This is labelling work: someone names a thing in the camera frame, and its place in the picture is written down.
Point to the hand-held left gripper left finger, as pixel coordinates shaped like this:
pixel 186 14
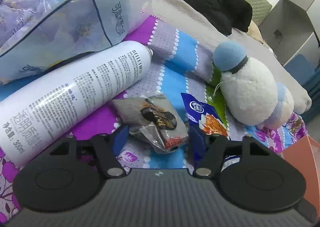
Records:
pixel 121 139

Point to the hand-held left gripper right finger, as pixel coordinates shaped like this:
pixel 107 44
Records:
pixel 197 142

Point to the blue snack packet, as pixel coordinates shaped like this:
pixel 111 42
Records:
pixel 200 112

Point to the grey snack packet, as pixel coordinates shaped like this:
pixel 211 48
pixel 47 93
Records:
pixel 150 117

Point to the pink cardboard box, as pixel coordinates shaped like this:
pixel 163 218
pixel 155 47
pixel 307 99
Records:
pixel 305 162

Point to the white spray bottle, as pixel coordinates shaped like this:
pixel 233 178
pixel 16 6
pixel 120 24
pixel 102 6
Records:
pixel 75 86

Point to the white and blue plush toy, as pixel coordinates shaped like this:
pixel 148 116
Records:
pixel 245 86

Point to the beige pillow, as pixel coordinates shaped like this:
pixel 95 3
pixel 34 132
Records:
pixel 256 33

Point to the grey duvet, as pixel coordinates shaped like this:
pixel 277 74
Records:
pixel 180 16

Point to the translucent plastic bag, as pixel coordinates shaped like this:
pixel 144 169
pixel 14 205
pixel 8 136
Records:
pixel 75 16

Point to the white bedside cabinet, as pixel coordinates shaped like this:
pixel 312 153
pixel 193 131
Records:
pixel 287 16

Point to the black wall socket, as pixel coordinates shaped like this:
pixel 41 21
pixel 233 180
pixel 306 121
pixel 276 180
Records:
pixel 277 34

